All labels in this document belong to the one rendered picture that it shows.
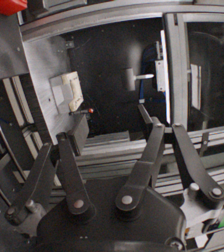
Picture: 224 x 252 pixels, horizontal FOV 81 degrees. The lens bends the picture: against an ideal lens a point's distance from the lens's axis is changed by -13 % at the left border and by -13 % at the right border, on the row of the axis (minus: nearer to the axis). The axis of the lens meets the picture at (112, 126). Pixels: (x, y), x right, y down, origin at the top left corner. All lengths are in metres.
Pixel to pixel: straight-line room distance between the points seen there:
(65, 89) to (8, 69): 0.30
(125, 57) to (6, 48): 0.59
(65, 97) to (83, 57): 0.29
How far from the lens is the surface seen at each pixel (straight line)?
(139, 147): 0.49
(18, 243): 0.74
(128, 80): 0.59
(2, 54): 0.39
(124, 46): 0.84
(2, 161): 0.47
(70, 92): 0.62
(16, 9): 0.43
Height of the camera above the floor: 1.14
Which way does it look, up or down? 5 degrees down
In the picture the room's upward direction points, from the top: 81 degrees clockwise
